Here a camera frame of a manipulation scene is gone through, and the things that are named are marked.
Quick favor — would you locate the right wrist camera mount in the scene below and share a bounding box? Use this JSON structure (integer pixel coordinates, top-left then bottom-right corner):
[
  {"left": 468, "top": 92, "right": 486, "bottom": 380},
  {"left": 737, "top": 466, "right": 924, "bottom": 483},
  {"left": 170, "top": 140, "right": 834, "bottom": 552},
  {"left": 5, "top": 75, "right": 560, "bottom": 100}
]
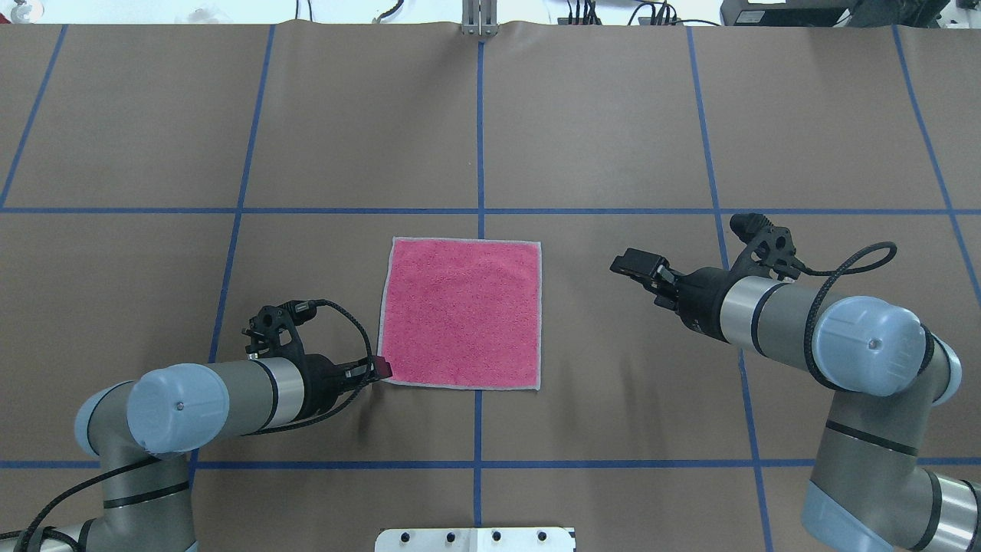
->
[{"left": 729, "top": 213, "right": 802, "bottom": 281}]

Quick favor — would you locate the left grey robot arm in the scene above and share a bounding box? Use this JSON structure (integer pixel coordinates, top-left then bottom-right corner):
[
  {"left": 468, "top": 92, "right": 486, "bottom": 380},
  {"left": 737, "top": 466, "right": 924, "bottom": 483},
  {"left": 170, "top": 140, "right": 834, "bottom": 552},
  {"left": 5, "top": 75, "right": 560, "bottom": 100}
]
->
[{"left": 2, "top": 354, "right": 392, "bottom": 551}]

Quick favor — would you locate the pink and grey towel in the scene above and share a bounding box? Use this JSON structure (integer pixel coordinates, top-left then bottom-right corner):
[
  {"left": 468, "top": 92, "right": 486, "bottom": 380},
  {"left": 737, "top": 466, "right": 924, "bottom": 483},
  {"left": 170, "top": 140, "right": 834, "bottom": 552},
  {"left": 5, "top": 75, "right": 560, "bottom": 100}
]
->
[{"left": 378, "top": 237, "right": 543, "bottom": 391}]

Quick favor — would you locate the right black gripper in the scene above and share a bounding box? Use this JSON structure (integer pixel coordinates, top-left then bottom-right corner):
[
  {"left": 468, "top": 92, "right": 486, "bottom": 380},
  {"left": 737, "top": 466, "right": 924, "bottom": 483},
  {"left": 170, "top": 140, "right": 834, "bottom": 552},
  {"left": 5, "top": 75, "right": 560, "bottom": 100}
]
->
[{"left": 610, "top": 248, "right": 731, "bottom": 343}]

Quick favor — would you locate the aluminium frame post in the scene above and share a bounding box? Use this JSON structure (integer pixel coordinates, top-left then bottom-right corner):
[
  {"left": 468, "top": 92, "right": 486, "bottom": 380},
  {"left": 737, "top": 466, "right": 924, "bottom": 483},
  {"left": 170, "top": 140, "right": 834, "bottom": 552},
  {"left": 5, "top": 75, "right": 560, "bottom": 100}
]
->
[{"left": 460, "top": 0, "right": 500, "bottom": 38}]

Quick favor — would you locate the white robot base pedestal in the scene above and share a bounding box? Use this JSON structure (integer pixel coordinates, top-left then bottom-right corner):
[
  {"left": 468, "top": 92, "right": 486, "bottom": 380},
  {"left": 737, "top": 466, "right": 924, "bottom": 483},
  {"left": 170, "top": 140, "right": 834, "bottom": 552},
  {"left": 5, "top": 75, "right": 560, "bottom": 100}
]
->
[{"left": 374, "top": 526, "right": 577, "bottom": 551}]

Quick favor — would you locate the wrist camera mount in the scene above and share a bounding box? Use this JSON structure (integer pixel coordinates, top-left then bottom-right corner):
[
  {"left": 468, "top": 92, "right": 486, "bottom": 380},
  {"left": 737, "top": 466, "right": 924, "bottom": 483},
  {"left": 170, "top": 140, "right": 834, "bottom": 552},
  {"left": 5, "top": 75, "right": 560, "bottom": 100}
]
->
[
  {"left": 729, "top": 213, "right": 802, "bottom": 281},
  {"left": 241, "top": 301, "right": 317, "bottom": 364}
]

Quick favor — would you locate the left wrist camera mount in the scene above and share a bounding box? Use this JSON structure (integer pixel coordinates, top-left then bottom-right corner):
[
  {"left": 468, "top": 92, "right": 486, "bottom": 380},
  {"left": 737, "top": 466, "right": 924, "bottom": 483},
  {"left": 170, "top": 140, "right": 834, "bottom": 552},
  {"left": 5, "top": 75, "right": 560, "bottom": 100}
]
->
[{"left": 241, "top": 301, "right": 317, "bottom": 364}]

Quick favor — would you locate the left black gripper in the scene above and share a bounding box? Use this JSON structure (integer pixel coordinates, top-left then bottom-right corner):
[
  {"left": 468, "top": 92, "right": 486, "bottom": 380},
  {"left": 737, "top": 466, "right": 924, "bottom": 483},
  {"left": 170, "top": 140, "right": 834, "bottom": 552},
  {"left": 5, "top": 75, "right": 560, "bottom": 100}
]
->
[{"left": 299, "top": 354, "right": 392, "bottom": 412}]

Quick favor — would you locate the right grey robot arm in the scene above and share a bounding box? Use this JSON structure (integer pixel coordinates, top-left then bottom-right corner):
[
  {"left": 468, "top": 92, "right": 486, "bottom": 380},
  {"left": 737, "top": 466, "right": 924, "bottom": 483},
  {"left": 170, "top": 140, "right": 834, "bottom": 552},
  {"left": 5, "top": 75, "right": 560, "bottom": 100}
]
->
[{"left": 610, "top": 248, "right": 979, "bottom": 551}]

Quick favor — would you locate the black device top right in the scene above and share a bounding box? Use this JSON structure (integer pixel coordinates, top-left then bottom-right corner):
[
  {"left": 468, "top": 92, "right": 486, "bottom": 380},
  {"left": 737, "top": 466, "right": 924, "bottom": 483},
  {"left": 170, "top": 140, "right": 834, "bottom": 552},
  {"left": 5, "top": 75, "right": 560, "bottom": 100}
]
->
[{"left": 719, "top": 1, "right": 855, "bottom": 28}]

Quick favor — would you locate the left black braided cable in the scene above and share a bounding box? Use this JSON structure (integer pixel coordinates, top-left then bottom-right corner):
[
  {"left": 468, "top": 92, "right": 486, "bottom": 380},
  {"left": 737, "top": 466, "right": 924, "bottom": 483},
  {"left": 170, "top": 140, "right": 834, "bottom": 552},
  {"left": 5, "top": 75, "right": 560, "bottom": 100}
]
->
[{"left": 0, "top": 299, "right": 376, "bottom": 552}]

